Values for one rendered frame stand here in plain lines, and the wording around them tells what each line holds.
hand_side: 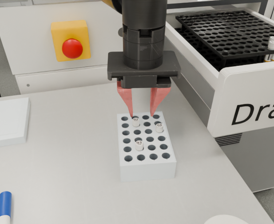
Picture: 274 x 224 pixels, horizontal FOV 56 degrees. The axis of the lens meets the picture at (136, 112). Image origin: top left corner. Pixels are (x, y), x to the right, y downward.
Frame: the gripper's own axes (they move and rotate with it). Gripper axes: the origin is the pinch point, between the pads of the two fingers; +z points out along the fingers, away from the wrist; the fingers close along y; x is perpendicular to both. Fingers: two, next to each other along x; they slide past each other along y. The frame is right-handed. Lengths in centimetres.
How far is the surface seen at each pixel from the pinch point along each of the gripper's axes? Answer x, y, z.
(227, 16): -25.0, -21.6, -7.3
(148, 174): 9.0, -0.5, 5.4
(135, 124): 0.6, 1.0, 2.4
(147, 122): -0.7, -1.2, 3.2
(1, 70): -173, 108, 85
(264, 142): -33, -50, 42
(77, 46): -14.3, 11.6, -5.2
